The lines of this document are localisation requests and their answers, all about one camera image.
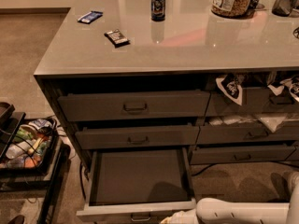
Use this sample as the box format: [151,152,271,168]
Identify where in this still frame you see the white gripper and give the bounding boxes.
[160,209,199,224]

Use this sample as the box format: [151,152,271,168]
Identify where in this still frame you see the grey drawer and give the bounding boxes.
[58,90,209,121]
[76,124,199,149]
[206,87,299,117]
[190,145,295,165]
[197,122,299,145]
[77,147,196,224]

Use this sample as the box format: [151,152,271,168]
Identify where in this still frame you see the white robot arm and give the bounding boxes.
[160,186,299,224]

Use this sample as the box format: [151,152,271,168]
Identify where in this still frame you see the clear plastic bag in drawer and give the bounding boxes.
[207,113,287,133]

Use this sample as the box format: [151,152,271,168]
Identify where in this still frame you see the grey drawer cabinet island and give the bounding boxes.
[35,0,299,165]

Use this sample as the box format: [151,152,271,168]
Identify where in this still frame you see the black tray of items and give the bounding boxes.
[0,117,58,174]

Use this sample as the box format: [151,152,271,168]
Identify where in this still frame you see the dark snack bar packet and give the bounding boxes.
[104,29,130,48]

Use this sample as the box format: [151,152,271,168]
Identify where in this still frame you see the blue snack wrapper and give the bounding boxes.
[77,10,103,24]

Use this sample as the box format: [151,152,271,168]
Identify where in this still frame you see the blue soda can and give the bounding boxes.
[151,0,165,21]

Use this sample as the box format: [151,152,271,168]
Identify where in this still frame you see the dark glass container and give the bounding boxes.
[272,0,298,17]

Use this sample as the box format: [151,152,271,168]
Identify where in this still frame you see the black floor cable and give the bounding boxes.
[78,161,92,201]

